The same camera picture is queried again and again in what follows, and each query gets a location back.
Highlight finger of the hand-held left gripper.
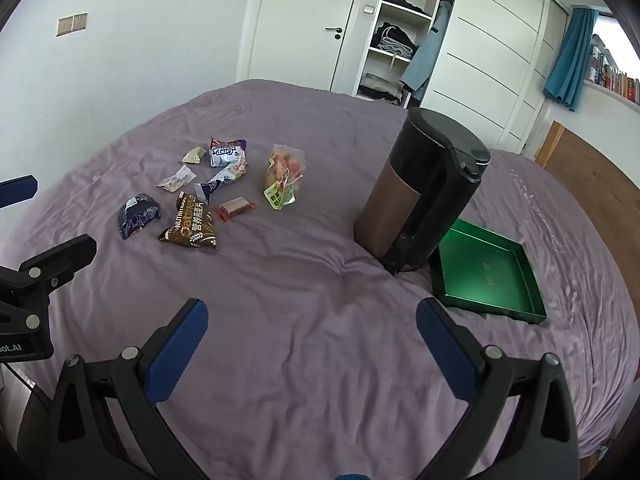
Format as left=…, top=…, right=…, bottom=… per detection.
left=0, top=175, right=39, bottom=209
left=0, top=234, right=97, bottom=307

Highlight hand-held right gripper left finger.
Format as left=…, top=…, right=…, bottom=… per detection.
left=17, top=298, right=209, bottom=480

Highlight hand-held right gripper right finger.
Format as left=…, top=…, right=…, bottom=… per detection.
left=416, top=297, right=581, bottom=480

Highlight green metal tray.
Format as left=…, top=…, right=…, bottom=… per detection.
left=430, top=218, right=548, bottom=327

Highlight dark blue snack packet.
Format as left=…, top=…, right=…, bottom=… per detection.
left=118, top=194, right=162, bottom=241

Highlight brown oat snack packet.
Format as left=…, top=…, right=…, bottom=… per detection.
left=159, top=192, right=219, bottom=252

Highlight pastel candy packet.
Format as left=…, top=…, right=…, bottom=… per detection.
left=156, top=166, right=197, bottom=194

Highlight orange-edged biscuit packet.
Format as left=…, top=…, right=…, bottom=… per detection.
left=215, top=197, right=257, bottom=222

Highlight long blue white snack bag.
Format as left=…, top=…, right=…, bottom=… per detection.
left=194, top=160, right=249, bottom=204

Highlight short blue white snack bag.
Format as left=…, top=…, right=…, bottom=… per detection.
left=209, top=137, right=249, bottom=168

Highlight clear gummy candy bag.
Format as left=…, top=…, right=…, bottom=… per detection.
left=263, top=144, right=306, bottom=211

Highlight purple bed sheet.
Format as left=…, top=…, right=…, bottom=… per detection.
left=0, top=79, right=640, bottom=480

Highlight wooden headboard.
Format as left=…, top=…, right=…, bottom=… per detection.
left=535, top=120, right=640, bottom=281

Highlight grey folded clothes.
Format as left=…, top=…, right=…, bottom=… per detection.
left=357, top=74, right=403, bottom=103

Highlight hanging blue-grey jacket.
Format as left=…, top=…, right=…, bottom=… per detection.
left=400, top=1, right=453, bottom=103

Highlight blue curtain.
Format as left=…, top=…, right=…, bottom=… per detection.
left=544, top=7, right=598, bottom=111

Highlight black and grey clothes stack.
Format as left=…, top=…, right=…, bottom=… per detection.
left=371, top=22, right=420, bottom=56

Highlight white wardrobe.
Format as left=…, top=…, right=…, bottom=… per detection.
left=352, top=0, right=571, bottom=153

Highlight row of books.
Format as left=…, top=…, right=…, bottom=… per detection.
left=590, top=34, right=640, bottom=106

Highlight white door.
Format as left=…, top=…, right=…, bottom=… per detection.
left=248, top=0, right=366, bottom=95

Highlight black folded clothes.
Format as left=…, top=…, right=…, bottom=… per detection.
left=385, top=0, right=431, bottom=16

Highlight beige wall switch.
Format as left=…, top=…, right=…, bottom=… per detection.
left=56, top=12, right=89, bottom=37

